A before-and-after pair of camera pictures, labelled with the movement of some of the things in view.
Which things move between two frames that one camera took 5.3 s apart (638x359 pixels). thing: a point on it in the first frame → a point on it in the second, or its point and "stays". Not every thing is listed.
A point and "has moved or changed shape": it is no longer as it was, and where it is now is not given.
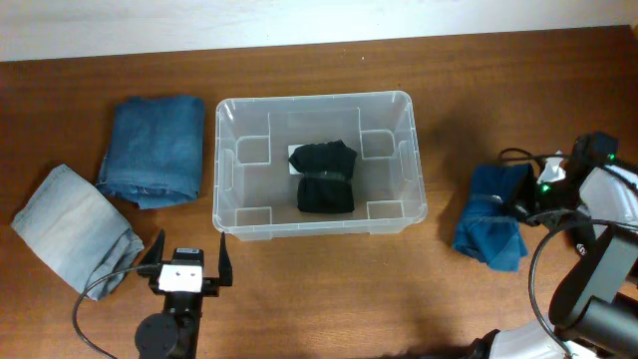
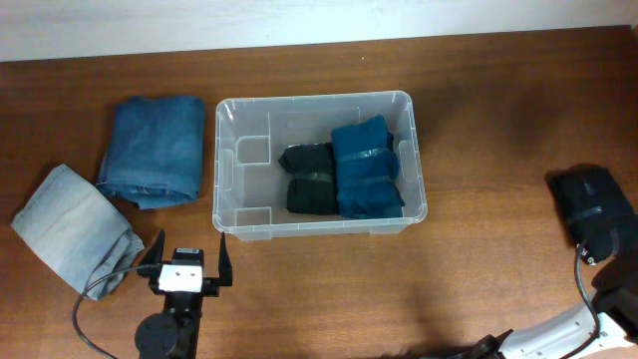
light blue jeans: [79, 231] stays
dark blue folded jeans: [155, 154] stays
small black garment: [324, 185] has moved or changed shape
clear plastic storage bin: [254, 196] stays
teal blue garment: [488, 230] → [366, 171]
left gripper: [211, 285] stays
